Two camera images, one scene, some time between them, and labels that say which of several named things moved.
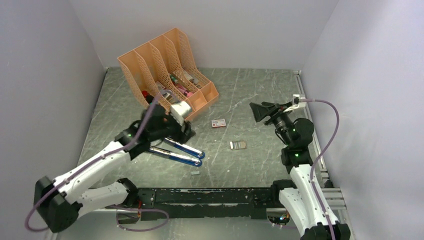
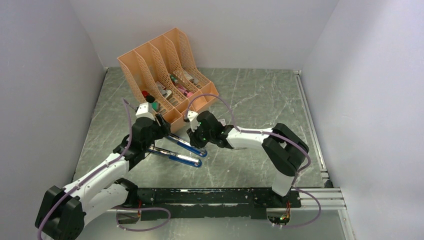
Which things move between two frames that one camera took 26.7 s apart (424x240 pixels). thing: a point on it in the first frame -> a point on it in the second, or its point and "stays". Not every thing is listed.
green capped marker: x=173 y=78 stays
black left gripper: x=181 y=136 -> x=164 y=130
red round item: x=145 y=93 stays
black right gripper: x=260 y=111 -> x=194 y=140
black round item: x=149 y=98 stays
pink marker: x=186 y=93 stays
